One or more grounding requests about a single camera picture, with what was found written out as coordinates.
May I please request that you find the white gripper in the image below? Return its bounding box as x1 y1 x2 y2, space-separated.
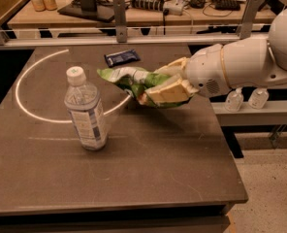
139 44 231 107

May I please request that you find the green rice chip bag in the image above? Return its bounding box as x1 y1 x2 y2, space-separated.
96 66 191 109

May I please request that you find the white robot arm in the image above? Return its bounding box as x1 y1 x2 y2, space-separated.
139 9 287 107

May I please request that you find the dark blue snack bar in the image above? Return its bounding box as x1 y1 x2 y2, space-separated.
104 50 140 68

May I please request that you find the clear sanitizer bottle left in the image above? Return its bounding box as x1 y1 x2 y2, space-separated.
225 87 243 112

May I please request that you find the clear sanitizer bottle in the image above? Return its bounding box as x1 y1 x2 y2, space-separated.
248 88 269 109
225 87 243 112

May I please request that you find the white power adapter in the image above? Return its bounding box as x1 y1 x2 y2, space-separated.
163 0 185 16

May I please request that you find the wooden desk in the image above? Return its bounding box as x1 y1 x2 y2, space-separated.
7 0 280 31

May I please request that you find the clear sanitizer bottle right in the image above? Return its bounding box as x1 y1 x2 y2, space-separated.
248 88 269 109

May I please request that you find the black power strip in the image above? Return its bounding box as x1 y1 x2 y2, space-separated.
131 0 164 12

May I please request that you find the clear plastic water bottle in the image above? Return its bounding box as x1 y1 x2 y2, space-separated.
64 66 108 150

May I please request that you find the grey metal shelf beam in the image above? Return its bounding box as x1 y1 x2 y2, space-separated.
212 100 287 126

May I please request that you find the black monitor stand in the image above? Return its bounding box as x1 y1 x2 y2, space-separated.
58 0 126 23

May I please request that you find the black cable bundle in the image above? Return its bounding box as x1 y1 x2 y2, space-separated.
190 0 242 17

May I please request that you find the metal guard rail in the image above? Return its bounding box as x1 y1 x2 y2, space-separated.
0 0 264 49

